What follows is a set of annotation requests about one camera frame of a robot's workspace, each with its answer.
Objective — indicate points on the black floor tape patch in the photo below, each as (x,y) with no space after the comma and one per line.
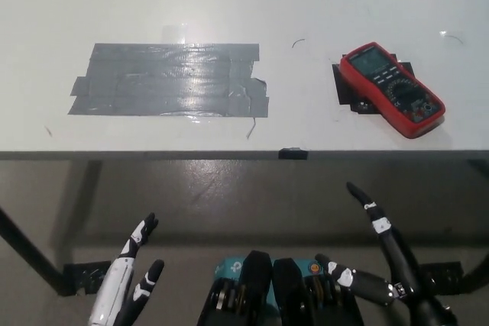
(445,276)
(86,278)

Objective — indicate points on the small black tape strip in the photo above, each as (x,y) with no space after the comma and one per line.
(293,153)

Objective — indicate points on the grey duct tape patch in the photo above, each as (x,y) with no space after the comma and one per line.
(168,79)

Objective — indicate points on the white and black left hand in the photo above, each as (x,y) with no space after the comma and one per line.
(112,291)

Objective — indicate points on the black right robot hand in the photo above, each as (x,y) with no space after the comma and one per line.
(401,276)

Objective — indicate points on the red digital multimeter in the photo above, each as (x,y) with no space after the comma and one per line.
(393,89)

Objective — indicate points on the black robot body teal tops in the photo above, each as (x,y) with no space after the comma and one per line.
(284,295)

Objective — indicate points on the black table leg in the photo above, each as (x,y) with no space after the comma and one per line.
(30,251)
(477,270)

